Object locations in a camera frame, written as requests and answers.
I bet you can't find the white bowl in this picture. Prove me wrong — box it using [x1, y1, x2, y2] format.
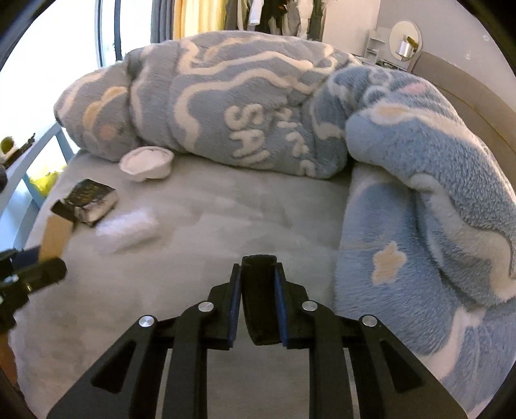
[119, 147, 175, 183]

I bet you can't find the dark printed small box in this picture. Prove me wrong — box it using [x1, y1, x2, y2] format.
[60, 179, 118, 225]

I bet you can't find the black curved plastic piece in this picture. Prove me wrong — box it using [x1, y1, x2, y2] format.
[241, 255, 279, 346]

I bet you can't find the grey headboard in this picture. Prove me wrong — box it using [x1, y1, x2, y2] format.
[411, 50, 516, 162]

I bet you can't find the black framed glass door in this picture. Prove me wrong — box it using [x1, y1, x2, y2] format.
[94, 0, 154, 69]

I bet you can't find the white desk organiser shelf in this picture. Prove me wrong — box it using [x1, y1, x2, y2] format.
[365, 30, 388, 61]

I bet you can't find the yellow plastic bag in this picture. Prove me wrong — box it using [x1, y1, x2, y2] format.
[30, 163, 67, 194]

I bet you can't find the grey curtain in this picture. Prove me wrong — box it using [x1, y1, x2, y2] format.
[151, 0, 175, 43]

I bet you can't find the brown cardboard piece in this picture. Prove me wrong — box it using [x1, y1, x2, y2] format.
[39, 200, 77, 260]

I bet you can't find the dark folded tripod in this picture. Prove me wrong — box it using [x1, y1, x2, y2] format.
[12, 133, 37, 162]

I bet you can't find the black hanging jacket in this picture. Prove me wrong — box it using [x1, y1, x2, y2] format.
[263, 0, 299, 35]

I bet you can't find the blue patterned fleece blanket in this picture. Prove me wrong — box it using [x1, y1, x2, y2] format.
[54, 31, 516, 415]

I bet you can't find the blue side table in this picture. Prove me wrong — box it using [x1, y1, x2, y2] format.
[0, 122, 78, 210]

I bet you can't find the yellow curtain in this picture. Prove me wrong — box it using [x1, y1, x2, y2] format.
[173, 0, 227, 41]

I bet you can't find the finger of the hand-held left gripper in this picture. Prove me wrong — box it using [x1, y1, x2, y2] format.
[0, 247, 41, 268]
[18, 258, 68, 293]

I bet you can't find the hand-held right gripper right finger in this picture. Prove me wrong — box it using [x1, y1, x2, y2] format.
[275, 264, 468, 419]

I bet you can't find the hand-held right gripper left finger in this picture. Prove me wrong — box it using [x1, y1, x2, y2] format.
[46, 264, 243, 419]

